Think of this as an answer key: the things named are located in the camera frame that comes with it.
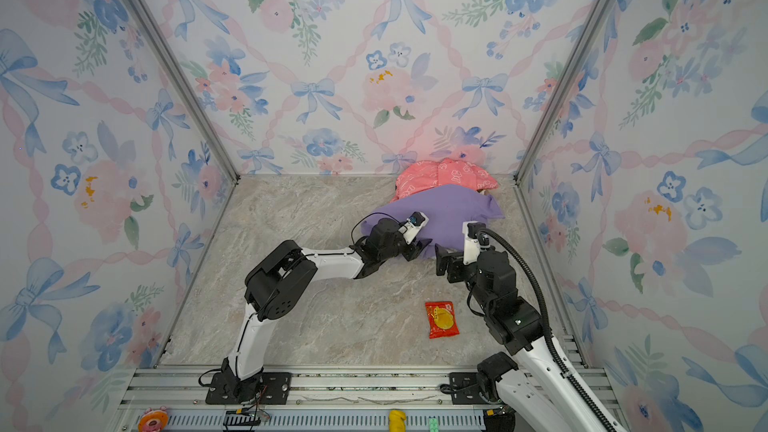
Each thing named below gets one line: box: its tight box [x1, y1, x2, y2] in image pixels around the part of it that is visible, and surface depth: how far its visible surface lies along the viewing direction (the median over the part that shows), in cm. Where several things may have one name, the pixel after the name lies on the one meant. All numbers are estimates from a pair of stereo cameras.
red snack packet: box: [425, 301, 460, 339], surface depth 85 cm
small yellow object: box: [388, 410, 407, 432], surface depth 70 cm
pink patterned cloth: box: [390, 158, 499, 203], surface depth 109 cm
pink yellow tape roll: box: [138, 406, 169, 432], surface depth 69 cm
